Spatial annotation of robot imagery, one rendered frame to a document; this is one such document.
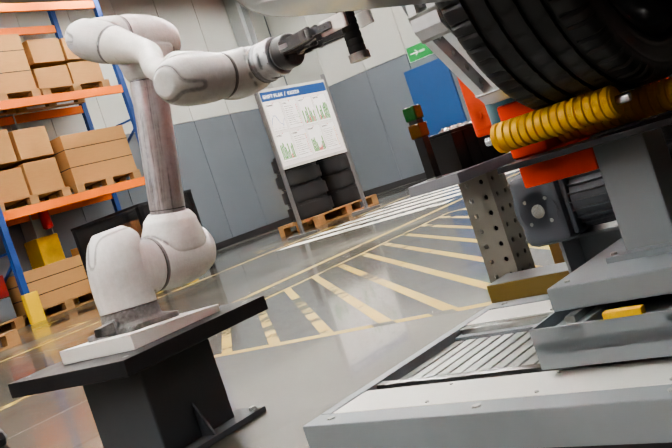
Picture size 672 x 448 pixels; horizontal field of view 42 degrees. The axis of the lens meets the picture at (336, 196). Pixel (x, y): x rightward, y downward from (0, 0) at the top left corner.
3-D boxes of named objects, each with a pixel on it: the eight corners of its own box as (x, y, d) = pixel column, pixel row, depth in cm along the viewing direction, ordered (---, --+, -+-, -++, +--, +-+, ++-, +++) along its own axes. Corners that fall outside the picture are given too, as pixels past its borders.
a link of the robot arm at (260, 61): (256, 85, 190) (274, 76, 186) (242, 45, 189) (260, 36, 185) (283, 80, 196) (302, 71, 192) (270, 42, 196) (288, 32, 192)
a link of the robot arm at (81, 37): (96, 18, 219) (138, 19, 229) (53, 11, 229) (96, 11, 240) (95, 70, 222) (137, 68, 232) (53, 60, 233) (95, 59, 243)
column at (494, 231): (531, 311, 249) (485, 172, 248) (501, 316, 256) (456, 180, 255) (546, 300, 257) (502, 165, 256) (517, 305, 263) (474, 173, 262)
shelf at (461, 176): (460, 183, 231) (456, 172, 231) (410, 198, 242) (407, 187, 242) (532, 153, 264) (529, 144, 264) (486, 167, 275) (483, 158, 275)
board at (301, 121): (317, 232, 1056) (266, 79, 1052) (287, 240, 1086) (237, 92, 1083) (382, 205, 1175) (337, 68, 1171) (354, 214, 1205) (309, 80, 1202)
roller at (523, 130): (629, 114, 147) (618, 82, 147) (484, 159, 166) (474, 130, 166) (641, 109, 151) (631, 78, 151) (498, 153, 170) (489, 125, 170)
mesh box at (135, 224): (163, 288, 952) (135, 204, 951) (95, 307, 1030) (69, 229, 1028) (218, 266, 1022) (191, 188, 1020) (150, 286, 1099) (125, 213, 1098)
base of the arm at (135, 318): (75, 347, 225) (69, 326, 225) (133, 327, 244) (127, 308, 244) (125, 334, 216) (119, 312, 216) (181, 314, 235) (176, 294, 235)
